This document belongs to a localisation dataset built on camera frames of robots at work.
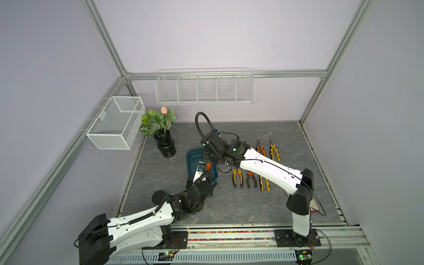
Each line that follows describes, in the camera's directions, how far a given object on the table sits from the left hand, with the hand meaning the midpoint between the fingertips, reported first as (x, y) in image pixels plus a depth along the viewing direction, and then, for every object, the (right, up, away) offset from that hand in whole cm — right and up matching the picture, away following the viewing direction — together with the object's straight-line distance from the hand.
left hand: (201, 171), depth 77 cm
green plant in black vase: (-25, +23, +9) cm, 35 cm away
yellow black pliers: (+43, +10, +28) cm, 52 cm away
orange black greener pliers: (+35, +8, +28) cm, 46 cm away
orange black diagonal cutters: (+4, +3, -2) cm, 5 cm away
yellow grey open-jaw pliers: (+17, -7, +16) cm, 24 cm away
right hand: (+1, +8, -1) cm, 8 cm away
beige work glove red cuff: (+57, -19, +6) cm, 61 cm away
